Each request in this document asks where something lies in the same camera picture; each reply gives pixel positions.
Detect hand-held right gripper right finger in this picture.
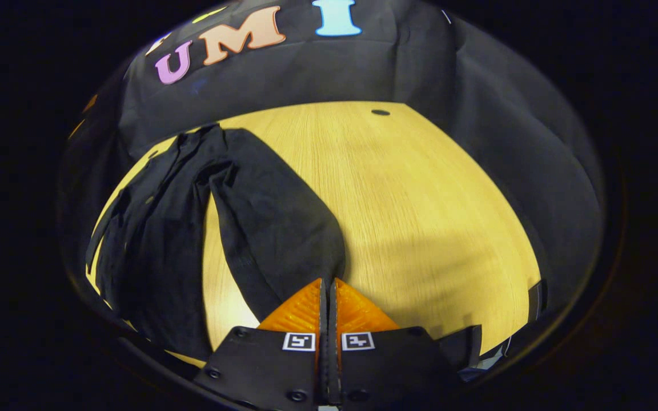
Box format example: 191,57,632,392
329,278,483,408

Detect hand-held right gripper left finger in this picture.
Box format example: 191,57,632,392
195,278,328,411

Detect black garment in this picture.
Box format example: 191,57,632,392
85,124,347,361

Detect black backdrop cloth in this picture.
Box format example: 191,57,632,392
61,0,607,343

